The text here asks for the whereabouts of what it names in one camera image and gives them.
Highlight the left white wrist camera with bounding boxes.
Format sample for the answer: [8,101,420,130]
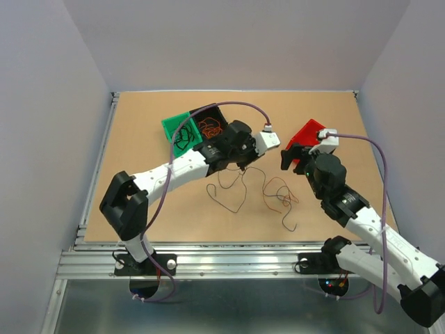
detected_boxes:
[254,132,281,157]

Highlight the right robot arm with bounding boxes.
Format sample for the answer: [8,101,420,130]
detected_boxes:
[281,144,444,328]

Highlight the black plastic bin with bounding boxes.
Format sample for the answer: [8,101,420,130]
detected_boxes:
[188,106,228,149]

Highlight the blue thin wire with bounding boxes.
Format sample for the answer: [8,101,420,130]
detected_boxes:
[206,166,298,232]

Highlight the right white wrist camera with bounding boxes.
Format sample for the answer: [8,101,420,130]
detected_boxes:
[309,128,339,154]

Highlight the green plastic bin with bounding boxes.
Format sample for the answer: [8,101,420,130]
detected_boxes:
[161,112,195,158]

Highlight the red plastic bin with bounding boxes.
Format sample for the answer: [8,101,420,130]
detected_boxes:
[286,119,325,150]

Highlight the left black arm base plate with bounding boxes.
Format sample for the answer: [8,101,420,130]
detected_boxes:
[112,253,177,277]

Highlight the aluminium rail frame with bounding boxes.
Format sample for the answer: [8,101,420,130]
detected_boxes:
[38,90,445,334]

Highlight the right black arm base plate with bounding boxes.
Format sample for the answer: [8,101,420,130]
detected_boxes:
[294,253,342,275]

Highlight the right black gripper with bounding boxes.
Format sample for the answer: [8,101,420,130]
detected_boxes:
[281,141,333,200]

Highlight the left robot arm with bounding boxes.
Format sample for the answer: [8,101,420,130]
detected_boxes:
[99,120,275,274]

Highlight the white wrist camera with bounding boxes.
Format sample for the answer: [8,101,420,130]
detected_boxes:
[309,128,339,154]
[254,132,281,157]

